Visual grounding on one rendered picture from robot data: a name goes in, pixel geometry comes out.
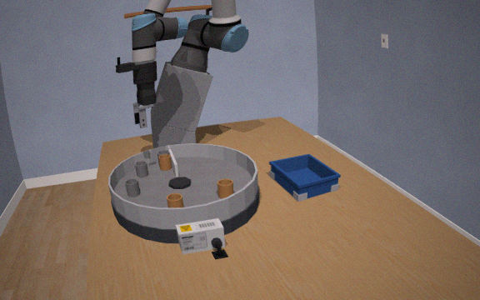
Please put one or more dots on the grey metal bushing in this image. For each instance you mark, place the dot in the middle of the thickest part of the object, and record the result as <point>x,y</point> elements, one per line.
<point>141,169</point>
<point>132,187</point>
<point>162,152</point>

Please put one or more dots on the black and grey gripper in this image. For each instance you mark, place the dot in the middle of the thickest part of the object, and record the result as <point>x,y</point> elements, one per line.
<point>144,75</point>

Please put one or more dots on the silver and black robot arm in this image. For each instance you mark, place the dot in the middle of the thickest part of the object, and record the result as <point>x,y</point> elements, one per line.
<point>200,34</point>

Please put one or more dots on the blue open crate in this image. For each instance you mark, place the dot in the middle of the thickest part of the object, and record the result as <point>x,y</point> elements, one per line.
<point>303,169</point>

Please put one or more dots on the bronze bushing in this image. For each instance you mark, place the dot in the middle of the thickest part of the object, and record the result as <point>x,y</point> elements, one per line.
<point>175,200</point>
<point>165,162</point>
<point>226,189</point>

